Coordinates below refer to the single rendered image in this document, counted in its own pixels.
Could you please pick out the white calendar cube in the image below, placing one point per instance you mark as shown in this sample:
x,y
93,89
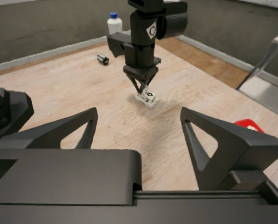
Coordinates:
x,y
149,97
146,89

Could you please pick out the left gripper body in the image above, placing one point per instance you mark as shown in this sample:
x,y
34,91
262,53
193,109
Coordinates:
x,y
145,64

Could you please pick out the white bottle with blue cap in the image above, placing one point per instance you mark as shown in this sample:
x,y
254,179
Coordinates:
x,y
114,24

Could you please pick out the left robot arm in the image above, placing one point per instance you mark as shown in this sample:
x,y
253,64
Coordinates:
x,y
145,28

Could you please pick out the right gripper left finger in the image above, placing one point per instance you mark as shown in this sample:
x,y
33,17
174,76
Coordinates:
x,y
50,135

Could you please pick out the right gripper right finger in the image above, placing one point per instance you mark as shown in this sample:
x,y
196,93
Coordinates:
x,y
240,149

